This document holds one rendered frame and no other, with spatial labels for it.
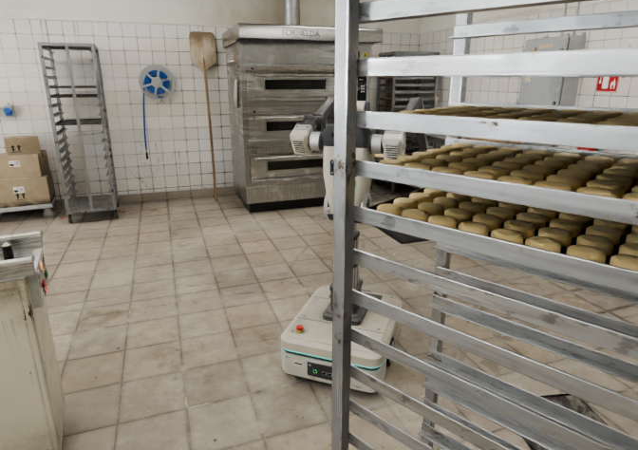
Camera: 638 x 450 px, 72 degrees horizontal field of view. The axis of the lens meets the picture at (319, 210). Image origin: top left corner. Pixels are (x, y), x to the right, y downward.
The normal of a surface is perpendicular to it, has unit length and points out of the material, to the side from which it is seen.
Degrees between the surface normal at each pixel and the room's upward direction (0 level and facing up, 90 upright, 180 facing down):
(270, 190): 90
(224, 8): 90
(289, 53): 90
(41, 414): 90
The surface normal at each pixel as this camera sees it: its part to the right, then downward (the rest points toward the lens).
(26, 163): 0.29, 0.25
